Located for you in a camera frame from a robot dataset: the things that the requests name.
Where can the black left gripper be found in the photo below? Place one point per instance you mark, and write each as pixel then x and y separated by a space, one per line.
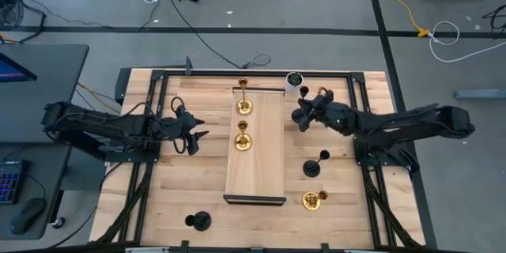
pixel 176 128

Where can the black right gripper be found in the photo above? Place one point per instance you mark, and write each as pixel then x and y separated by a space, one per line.
pixel 322 110

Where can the gold candlestick holder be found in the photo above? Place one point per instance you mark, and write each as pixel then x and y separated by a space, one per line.
pixel 311 201
pixel 243 141
pixel 244 106

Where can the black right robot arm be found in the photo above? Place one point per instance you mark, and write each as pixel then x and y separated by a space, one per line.
pixel 395 124

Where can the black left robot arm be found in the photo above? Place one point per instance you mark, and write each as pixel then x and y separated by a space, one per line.
pixel 99 124

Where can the white pot with green plant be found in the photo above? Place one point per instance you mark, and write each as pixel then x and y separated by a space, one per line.
pixel 293 87

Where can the wooden riser shelf black legs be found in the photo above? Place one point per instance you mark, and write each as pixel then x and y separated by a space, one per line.
pixel 257 158

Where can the dark grey desk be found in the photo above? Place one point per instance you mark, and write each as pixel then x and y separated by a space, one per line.
pixel 47 99
pixel 43 182

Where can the grey metal bar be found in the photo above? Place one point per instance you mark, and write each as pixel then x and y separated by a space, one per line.
pixel 480 94

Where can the black computer mouse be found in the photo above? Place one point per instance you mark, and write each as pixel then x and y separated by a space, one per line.
pixel 27 215

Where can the backlit black keyboard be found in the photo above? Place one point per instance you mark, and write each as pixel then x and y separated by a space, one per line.
pixel 12 182

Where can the lit computer monitor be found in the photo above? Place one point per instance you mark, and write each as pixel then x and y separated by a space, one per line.
pixel 12 72

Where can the black floor fan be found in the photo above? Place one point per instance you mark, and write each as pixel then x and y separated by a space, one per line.
pixel 10 8

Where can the black aluminium table frame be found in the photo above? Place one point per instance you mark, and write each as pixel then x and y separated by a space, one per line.
pixel 221 73

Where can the black clamp bracket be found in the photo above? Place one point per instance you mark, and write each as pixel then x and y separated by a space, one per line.
pixel 189 66

